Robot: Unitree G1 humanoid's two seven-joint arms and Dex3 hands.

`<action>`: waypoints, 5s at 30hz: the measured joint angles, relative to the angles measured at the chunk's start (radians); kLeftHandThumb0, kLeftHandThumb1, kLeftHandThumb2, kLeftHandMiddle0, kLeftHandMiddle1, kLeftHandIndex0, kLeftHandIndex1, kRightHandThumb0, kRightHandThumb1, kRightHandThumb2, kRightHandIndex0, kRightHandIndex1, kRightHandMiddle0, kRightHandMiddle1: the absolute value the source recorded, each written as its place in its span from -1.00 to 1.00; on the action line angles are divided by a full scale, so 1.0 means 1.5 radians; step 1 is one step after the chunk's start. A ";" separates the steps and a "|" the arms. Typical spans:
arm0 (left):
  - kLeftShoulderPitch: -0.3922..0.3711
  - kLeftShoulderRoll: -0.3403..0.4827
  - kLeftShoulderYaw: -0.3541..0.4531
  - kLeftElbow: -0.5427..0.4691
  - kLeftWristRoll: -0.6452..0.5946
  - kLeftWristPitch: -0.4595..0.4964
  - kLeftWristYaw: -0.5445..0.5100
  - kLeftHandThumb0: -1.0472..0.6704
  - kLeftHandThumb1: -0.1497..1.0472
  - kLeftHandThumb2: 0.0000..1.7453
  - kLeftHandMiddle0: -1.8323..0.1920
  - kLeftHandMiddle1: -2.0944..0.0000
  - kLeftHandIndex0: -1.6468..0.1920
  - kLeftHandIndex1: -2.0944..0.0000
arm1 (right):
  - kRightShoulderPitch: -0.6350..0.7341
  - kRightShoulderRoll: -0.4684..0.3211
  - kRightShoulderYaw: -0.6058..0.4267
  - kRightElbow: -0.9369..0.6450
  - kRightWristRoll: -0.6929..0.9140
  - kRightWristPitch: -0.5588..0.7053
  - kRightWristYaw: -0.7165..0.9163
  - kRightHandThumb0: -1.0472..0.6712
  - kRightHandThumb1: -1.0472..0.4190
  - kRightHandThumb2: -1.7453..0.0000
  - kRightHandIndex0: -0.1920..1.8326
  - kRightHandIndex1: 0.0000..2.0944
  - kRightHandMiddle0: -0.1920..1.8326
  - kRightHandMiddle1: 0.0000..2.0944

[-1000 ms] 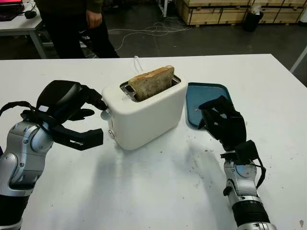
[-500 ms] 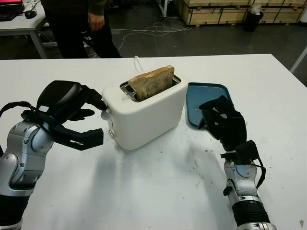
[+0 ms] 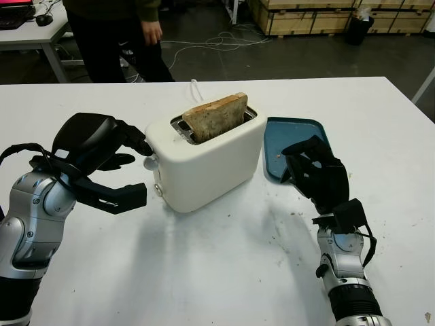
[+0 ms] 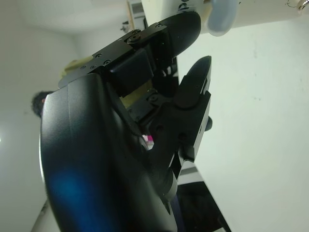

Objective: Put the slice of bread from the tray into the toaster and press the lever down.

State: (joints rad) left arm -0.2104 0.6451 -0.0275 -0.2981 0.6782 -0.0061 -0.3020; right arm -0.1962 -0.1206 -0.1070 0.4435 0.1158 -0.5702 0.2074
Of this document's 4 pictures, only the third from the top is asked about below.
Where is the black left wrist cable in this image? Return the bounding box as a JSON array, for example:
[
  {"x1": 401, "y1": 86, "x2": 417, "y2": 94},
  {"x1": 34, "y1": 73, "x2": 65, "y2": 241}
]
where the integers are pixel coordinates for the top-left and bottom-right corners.
[{"x1": 0, "y1": 143, "x2": 69, "y2": 177}]

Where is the brown bread slice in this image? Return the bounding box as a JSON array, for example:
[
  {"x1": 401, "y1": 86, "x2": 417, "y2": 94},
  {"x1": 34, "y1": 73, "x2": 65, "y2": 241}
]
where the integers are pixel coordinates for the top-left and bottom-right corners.
[{"x1": 182, "y1": 92, "x2": 249, "y2": 143}]

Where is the blue plastic tray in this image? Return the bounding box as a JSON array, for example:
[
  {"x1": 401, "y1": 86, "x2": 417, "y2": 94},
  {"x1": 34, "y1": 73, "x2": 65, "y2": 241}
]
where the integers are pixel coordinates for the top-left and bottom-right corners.
[{"x1": 263, "y1": 117, "x2": 334, "y2": 184}]

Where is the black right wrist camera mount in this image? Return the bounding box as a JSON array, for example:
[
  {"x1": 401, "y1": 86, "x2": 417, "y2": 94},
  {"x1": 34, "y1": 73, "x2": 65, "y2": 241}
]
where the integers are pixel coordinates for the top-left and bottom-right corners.
[{"x1": 311, "y1": 198, "x2": 368, "y2": 235}]

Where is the white office desk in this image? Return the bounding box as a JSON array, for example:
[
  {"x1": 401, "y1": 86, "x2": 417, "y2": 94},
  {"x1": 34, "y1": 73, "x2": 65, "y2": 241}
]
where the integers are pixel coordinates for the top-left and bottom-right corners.
[{"x1": 0, "y1": 0, "x2": 84, "y2": 84}]

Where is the black laptop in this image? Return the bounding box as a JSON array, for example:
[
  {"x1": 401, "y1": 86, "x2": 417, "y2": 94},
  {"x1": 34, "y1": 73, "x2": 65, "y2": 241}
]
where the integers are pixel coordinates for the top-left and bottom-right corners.
[{"x1": 0, "y1": 0, "x2": 37, "y2": 30}]

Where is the white cable on floor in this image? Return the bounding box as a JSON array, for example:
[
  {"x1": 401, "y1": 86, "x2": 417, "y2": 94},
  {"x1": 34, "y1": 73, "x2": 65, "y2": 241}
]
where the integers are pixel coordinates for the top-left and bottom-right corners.
[{"x1": 159, "y1": 31, "x2": 271, "y2": 74}]

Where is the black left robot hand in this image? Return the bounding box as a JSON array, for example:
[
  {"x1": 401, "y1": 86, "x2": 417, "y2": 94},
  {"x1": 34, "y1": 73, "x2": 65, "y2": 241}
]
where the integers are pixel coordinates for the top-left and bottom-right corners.
[{"x1": 50, "y1": 113, "x2": 156, "y2": 178}]

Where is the wooden crate stack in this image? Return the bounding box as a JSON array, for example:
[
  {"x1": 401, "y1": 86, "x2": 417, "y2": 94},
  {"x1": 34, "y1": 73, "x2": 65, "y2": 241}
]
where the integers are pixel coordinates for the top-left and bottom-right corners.
[
  {"x1": 246, "y1": 0, "x2": 356, "y2": 37},
  {"x1": 353, "y1": 0, "x2": 435, "y2": 34}
]

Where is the white metal rack frame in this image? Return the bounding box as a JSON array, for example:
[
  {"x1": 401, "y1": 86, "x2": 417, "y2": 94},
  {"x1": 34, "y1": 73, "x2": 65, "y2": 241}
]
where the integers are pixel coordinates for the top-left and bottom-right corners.
[{"x1": 222, "y1": 0, "x2": 239, "y2": 24}]

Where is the white toaster power cord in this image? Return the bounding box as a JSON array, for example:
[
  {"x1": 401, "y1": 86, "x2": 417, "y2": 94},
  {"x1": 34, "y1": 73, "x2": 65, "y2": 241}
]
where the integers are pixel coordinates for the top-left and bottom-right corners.
[{"x1": 189, "y1": 79, "x2": 205, "y2": 103}]

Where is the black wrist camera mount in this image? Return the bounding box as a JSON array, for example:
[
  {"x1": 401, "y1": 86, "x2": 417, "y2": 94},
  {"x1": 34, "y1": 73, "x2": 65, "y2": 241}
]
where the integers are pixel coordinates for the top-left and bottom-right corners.
[
  {"x1": 29, "y1": 154, "x2": 147, "y2": 215},
  {"x1": 311, "y1": 198, "x2": 368, "y2": 235}
]

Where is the person in olive top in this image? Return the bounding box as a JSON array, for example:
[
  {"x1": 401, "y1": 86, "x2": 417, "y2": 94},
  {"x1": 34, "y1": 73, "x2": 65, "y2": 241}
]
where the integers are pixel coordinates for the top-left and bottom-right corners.
[{"x1": 64, "y1": 0, "x2": 176, "y2": 83}]

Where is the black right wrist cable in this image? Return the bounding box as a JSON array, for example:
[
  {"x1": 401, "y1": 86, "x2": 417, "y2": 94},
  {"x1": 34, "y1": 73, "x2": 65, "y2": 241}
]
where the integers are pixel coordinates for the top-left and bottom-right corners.
[{"x1": 353, "y1": 223, "x2": 377, "y2": 269}]

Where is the black trash bin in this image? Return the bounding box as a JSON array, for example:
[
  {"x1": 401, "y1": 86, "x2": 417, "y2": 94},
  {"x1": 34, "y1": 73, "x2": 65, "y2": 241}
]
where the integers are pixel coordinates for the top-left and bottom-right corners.
[{"x1": 345, "y1": 15, "x2": 375, "y2": 47}]

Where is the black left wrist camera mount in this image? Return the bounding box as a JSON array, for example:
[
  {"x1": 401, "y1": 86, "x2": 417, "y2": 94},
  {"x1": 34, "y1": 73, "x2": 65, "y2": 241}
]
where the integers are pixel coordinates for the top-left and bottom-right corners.
[{"x1": 29, "y1": 154, "x2": 147, "y2": 215}]

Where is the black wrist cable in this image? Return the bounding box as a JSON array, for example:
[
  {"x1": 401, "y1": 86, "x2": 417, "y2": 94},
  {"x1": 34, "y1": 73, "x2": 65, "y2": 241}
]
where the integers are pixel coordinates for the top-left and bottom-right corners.
[
  {"x1": 353, "y1": 223, "x2": 377, "y2": 269},
  {"x1": 0, "y1": 143, "x2": 69, "y2": 177}
]

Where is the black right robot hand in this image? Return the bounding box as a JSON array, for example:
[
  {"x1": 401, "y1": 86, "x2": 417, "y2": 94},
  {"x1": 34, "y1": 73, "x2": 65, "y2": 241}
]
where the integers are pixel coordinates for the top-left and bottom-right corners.
[{"x1": 280, "y1": 134, "x2": 351, "y2": 215}]

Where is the white two-slot toaster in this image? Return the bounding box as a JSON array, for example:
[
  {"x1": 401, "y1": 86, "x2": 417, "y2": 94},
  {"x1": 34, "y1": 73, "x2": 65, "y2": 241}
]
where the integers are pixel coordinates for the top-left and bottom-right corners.
[{"x1": 144, "y1": 101, "x2": 268, "y2": 214}]

